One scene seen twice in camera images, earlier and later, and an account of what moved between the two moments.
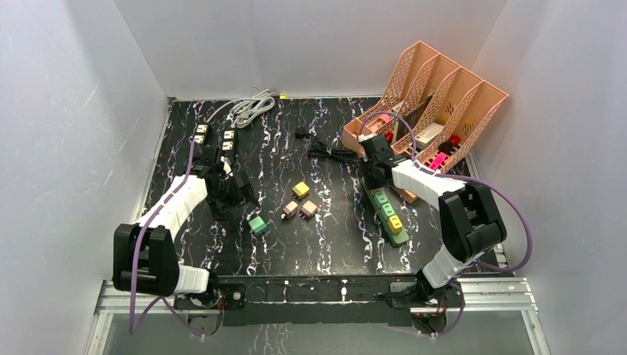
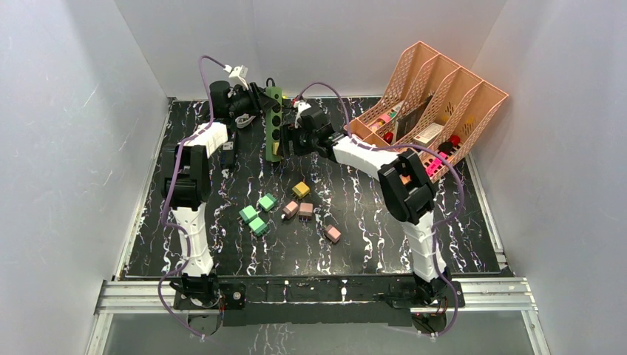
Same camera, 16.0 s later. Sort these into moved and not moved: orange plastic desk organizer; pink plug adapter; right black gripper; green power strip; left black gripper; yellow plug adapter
Moved: green power strip; right black gripper; left black gripper
Not moved: yellow plug adapter; orange plastic desk organizer; pink plug adapter
